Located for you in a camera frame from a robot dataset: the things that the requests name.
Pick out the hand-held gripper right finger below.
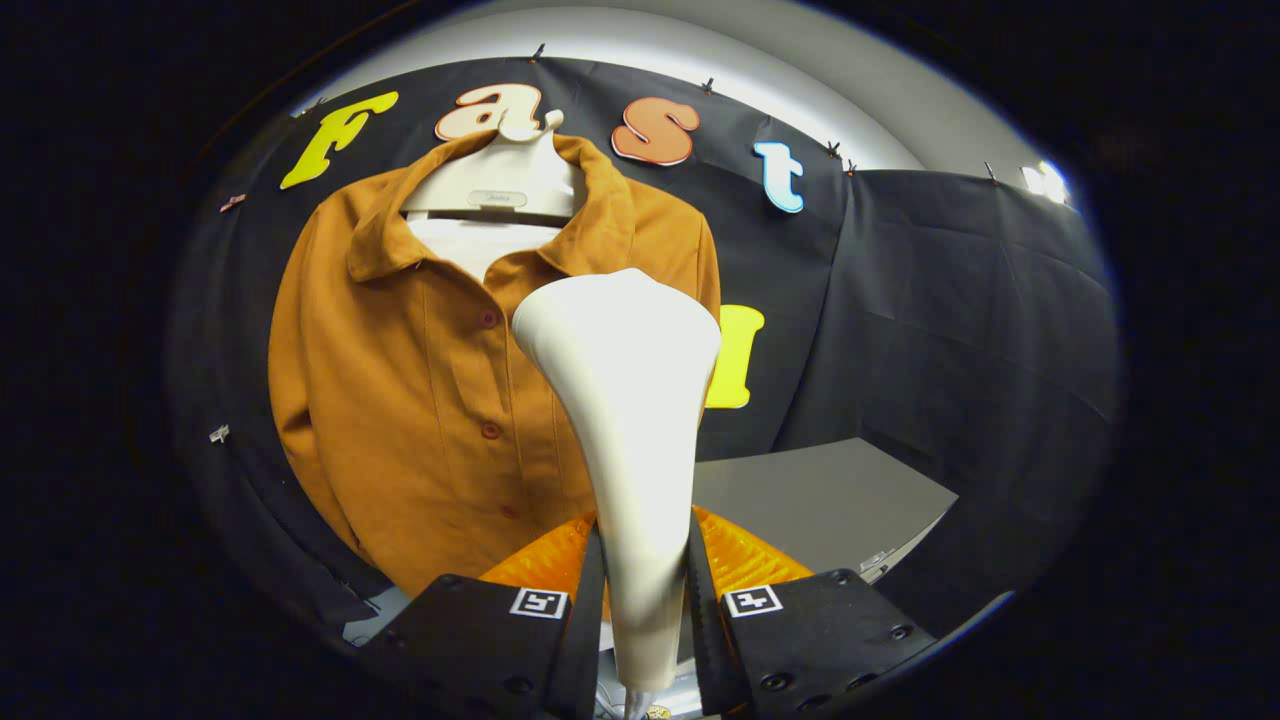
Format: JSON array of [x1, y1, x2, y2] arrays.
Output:
[[688, 503, 941, 717]]

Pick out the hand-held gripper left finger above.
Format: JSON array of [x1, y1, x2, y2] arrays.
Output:
[[362, 512, 609, 720]]

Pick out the orange-brown button shirt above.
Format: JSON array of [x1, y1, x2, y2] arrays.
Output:
[[268, 130, 723, 599]]

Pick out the white garment steamer head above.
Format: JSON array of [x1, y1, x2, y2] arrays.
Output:
[[511, 268, 723, 694]]

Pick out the white garment hanger form stand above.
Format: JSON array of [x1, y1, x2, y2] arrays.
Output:
[[400, 108, 590, 287]]

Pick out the grey cabinet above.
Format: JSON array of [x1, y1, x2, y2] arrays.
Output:
[[690, 437, 959, 587]]

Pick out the black backdrop cloth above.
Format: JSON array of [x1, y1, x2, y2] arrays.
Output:
[[165, 55, 1121, 651]]

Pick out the small ceiling light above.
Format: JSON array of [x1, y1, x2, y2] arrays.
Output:
[[1019, 159, 1072, 207]]

